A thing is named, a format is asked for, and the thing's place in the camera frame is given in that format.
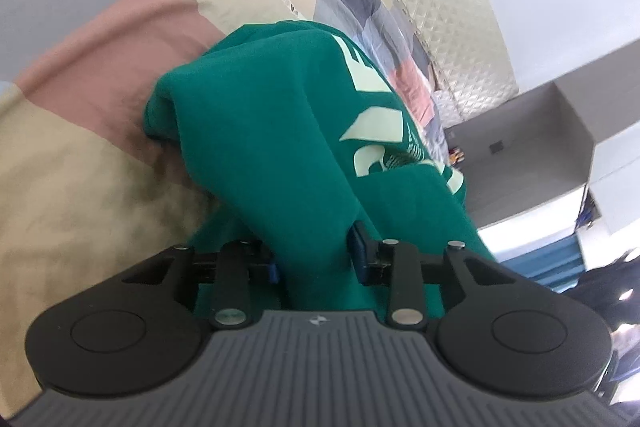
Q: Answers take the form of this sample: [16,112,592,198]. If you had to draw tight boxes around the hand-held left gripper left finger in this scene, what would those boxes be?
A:
[120,240,279,330]

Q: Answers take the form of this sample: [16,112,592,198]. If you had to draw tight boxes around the dark cloth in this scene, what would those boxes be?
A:
[562,249,640,358]

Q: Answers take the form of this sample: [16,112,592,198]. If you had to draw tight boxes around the grey wardrobe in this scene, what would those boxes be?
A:
[442,82,596,229]

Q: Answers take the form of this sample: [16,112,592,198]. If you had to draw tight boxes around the green sweatshirt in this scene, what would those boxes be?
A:
[142,21,493,314]

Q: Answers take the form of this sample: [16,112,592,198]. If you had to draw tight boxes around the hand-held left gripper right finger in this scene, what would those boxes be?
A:
[348,222,522,333]

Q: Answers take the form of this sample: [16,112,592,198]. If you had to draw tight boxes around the blue curtain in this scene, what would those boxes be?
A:
[512,234,587,292]

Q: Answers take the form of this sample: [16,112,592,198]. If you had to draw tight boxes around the patchwork bedsheet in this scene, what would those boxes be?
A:
[0,0,451,410]

